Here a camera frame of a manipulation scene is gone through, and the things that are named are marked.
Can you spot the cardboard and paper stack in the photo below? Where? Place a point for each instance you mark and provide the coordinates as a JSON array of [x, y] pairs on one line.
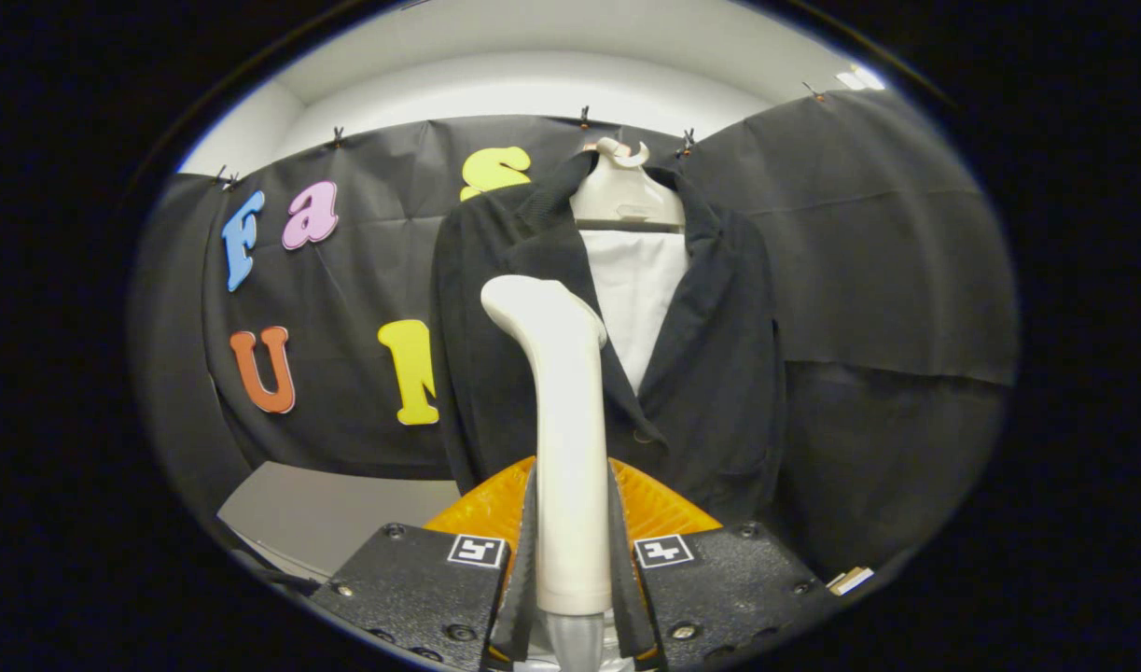
[[850, 580]]

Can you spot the black blazer jacket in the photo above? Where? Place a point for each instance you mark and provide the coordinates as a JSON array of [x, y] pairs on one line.
[[719, 373]]

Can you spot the black backdrop cloth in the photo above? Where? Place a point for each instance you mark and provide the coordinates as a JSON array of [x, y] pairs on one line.
[[887, 280]]

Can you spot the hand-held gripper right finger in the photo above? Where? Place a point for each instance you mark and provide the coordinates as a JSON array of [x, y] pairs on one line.
[[626, 607]]

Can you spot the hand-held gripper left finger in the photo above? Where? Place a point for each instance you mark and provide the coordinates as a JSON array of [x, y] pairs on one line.
[[525, 597]]

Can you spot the white plastic hanger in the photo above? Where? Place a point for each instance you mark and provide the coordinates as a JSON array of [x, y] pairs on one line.
[[621, 196]]

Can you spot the row of small backdrop clips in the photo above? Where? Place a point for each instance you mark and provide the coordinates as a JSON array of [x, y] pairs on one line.
[[584, 118]]

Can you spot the white mannequin torso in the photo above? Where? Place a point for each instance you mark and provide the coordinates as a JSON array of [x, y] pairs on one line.
[[635, 289]]

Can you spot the grey cabinet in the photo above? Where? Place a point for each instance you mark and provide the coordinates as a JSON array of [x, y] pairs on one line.
[[327, 513]]

